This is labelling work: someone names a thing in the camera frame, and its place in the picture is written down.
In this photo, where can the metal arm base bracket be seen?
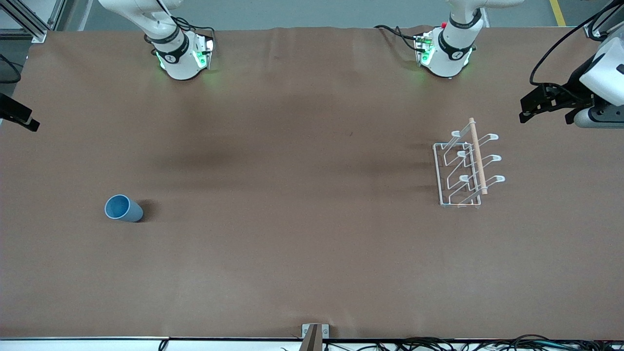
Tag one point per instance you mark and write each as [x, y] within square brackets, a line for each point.
[423, 48]
[204, 53]

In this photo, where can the aluminium frame profile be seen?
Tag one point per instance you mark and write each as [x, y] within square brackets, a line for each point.
[592, 30]
[34, 24]

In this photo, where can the blue plastic cup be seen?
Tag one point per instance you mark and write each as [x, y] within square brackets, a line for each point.
[126, 212]

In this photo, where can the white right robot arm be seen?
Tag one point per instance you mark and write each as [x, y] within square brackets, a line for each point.
[178, 58]

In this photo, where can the brown table cover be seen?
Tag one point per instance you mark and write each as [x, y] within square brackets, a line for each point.
[292, 195]

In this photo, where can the silver camera mount bracket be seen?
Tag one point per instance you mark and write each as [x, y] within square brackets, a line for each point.
[325, 331]

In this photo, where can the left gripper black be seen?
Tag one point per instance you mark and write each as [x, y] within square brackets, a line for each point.
[581, 81]

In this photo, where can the dark brown mount bar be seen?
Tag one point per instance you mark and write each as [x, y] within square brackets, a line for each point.
[312, 341]

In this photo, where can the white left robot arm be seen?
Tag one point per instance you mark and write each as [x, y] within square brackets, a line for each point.
[451, 53]

